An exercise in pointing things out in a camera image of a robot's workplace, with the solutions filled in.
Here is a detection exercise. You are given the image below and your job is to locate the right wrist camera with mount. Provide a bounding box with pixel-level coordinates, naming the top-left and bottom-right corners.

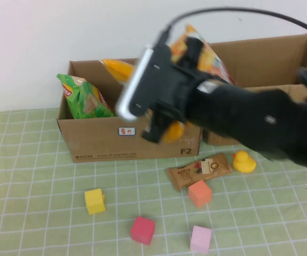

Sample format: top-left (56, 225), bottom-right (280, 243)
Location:
top-left (115, 45), bottom-right (177, 123)

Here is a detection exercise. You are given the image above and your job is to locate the cardboard box with F2 print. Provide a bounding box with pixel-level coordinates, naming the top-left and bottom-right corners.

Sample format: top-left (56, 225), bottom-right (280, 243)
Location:
top-left (56, 54), bottom-right (206, 164)

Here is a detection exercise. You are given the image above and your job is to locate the white label on F2 box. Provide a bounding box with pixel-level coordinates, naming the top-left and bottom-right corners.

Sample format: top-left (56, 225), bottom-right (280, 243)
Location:
top-left (118, 126), bottom-right (137, 137)

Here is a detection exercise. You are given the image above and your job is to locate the pink foam cube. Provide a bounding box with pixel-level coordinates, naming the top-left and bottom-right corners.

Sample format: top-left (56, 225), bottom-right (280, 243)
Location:
top-left (190, 225), bottom-right (213, 254)

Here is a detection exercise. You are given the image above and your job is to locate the yellow rubber duck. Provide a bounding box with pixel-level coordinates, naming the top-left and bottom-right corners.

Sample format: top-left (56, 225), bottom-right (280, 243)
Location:
top-left (232, 150), bottom-right (257, 174)

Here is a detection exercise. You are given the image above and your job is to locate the taped cardboard box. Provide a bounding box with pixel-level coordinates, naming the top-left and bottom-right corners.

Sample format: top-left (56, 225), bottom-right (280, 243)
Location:
top-left (200, 32), bottom-right (307, 146)

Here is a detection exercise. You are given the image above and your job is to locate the orange foam cube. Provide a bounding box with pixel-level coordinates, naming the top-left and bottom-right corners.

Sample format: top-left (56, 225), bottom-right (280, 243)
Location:
top-left (188, 180), bottom-right (213, 208)

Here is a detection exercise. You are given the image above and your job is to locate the red foam cube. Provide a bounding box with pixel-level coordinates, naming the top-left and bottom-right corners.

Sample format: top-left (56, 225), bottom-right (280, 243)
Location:
top-left (131, 216), bottom-right (156, 246)

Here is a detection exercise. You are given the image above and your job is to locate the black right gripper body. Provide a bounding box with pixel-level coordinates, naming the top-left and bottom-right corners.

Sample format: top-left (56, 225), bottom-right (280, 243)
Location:
top-left (153, 53), bottom-right (218, 123)

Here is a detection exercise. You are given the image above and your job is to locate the green Lay's chip bag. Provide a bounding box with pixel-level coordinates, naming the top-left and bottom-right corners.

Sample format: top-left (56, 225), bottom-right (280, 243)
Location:
top-left (56, 73), bottom-right (116, 120)

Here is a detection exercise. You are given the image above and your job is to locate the yellow-orange chip bag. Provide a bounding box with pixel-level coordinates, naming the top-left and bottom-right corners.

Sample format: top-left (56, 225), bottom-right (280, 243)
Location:
top-left (101, 23), bottom-right (237, 146)

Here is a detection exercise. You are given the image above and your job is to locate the green checked tablecloth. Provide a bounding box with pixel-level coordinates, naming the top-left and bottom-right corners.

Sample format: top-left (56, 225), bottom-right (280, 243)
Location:
top-left (0, 108), bottom-right (307, 256)

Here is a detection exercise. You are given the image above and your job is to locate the brown snack bar packet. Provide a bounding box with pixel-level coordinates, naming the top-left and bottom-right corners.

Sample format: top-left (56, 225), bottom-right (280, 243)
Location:
top-left (166, 153), bottom-right (233, 192)

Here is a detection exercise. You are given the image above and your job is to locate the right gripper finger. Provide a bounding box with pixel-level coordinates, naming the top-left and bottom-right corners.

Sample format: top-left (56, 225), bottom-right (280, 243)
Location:
top-left (142, 109), bottom-right (180, 145)
top-left (181, 37), bottom-right (210, 77)

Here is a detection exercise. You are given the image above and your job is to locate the yellow foam cube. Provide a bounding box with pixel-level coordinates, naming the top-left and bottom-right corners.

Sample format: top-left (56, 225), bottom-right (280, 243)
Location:
top-left (84, 188), bottom-right (106, 215)

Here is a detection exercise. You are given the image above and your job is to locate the black right camera cable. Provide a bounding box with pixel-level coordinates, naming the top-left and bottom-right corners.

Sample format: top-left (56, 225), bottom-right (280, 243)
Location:
top-left (156, 7), bottom-right (307, 98)

